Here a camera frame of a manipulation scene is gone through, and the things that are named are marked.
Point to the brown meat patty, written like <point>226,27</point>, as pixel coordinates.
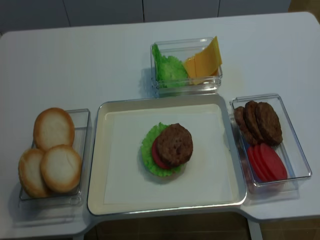
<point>268,124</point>
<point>174,145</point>
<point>251,121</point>
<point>239,118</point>

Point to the green lettuce leaf on bun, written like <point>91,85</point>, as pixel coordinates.
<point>147,157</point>

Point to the green lettuce leaf in container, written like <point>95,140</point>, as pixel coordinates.
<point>170,71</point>

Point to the clear lettuce and cheese container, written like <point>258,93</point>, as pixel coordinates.
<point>184,49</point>

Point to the yellow cheese slice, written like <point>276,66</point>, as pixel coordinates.
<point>192,72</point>
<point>212,52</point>

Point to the white serving tray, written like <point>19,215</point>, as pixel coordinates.
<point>102,148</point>

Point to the white paper sheet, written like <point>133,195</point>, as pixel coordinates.
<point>206,178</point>

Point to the red tomato slice on burger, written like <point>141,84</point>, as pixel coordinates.
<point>156,158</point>

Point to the clear bun container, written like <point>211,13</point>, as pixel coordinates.
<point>82,122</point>

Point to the white bun half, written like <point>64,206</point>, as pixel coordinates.
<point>61,168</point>
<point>53,127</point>
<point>29,174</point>

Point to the clear patty and tomato container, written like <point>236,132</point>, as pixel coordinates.
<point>289,150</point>

